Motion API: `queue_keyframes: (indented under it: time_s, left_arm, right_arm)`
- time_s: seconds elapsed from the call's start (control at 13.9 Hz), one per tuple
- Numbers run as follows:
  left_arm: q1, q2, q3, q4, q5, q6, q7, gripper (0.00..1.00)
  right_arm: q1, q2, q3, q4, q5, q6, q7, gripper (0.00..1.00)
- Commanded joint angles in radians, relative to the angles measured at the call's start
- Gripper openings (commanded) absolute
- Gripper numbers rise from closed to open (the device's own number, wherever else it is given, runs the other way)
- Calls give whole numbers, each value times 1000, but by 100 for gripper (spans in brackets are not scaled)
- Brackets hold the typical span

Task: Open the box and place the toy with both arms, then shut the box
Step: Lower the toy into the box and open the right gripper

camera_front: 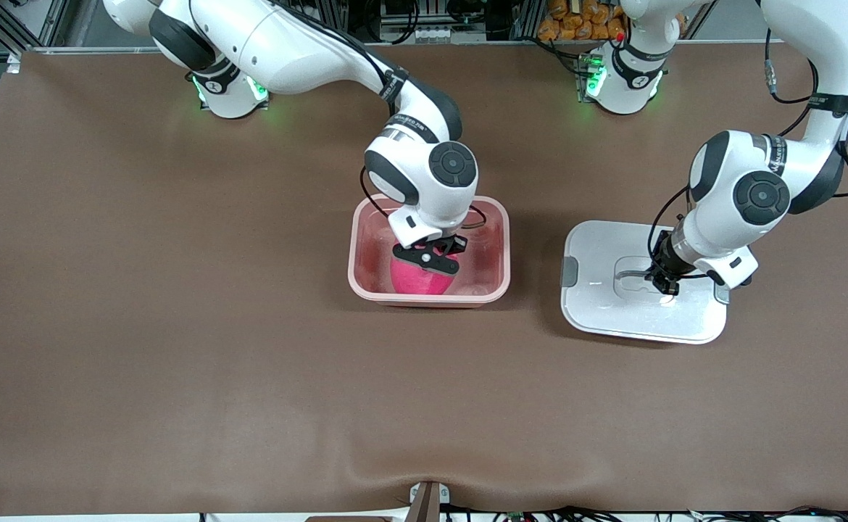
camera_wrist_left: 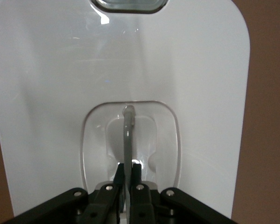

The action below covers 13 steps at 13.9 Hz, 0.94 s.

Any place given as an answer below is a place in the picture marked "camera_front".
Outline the pink plush toy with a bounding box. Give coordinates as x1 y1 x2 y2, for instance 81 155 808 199
389 254 457 297

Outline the pink plastic storage box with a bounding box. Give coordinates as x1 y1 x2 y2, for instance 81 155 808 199
348 194 512 309

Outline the brown table mat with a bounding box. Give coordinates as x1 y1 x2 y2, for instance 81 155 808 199
0 40 848 517

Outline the grey electronics unit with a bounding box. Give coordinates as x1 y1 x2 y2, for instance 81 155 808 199
379 0 443 43

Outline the aluminium frame post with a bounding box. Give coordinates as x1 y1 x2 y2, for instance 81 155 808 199
509 0 544 41
314 0 350 33

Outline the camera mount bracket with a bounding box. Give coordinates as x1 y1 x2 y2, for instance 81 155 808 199
406 481 452 522

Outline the aluminium table edge rail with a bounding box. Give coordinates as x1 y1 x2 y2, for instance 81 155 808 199
22 40 848 55

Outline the aluminium frame corner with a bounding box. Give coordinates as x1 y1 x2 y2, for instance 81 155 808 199
0 0 70 73

